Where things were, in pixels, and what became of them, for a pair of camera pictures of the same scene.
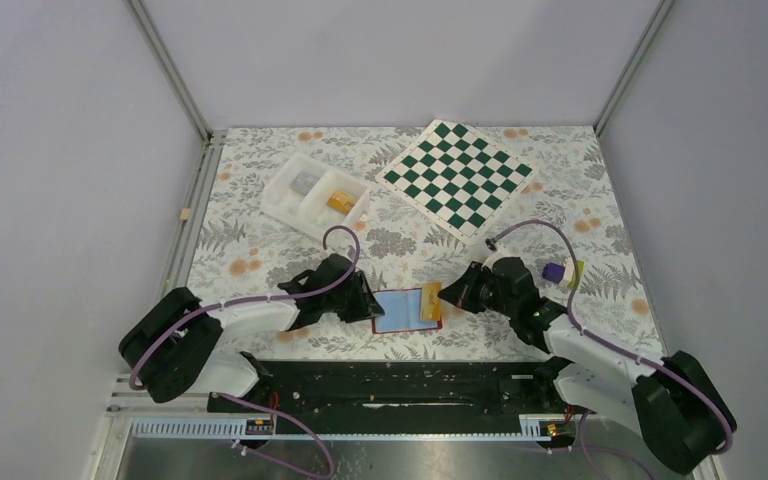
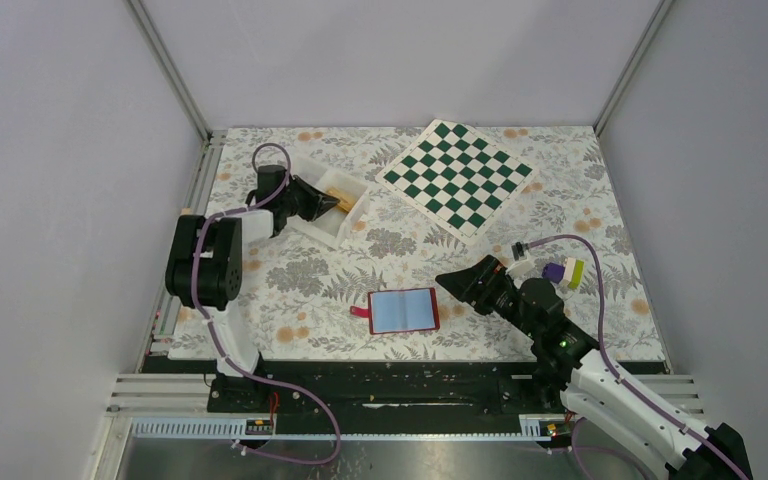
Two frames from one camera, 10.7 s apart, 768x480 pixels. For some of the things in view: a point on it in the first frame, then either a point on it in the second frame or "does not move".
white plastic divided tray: x=312 y=196 does not move
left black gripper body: x=352 y=304 → x=294 y=196
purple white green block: x=566 y=271 does not move
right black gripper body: x=485 y=294 does not move
